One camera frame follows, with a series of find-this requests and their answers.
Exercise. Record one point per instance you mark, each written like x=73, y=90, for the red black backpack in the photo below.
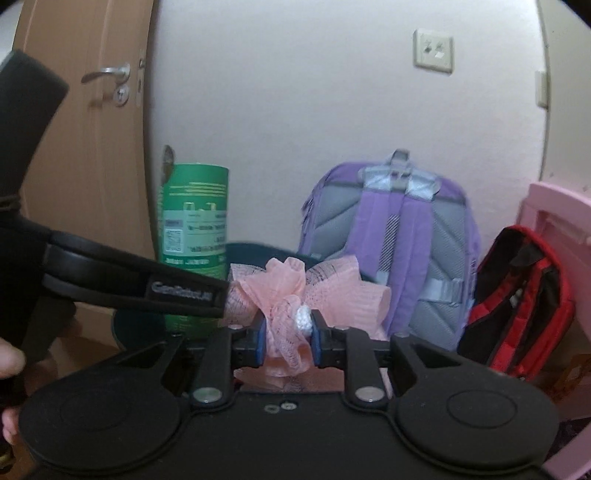
x=531, y=295

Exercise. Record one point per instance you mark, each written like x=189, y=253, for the purple grey backpack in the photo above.
x=415, y=258

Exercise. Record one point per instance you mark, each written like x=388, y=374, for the white wall switch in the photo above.
x=542, y=88

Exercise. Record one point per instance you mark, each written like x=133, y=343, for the green can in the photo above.
x=194, y=207

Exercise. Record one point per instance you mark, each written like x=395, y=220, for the pink mesh net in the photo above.
x=277, y=286

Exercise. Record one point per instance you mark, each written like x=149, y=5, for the person's left hand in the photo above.
x=10, y=362

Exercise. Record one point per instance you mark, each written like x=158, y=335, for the beige wooden door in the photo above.
x=83, y=161

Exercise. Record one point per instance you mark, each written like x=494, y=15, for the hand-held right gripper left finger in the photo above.
x=261, y=341

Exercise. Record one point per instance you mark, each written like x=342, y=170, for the white wall socket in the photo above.
x=433, y=50

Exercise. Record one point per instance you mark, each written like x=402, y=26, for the teal plastic bin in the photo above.
x=258, y=254

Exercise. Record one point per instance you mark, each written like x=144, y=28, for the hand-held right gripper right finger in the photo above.
x=316, y=341

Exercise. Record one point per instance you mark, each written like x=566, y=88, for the silver door lock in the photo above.
x=121, y=96

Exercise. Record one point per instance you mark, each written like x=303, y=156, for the pink desk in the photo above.
x=554, y=207

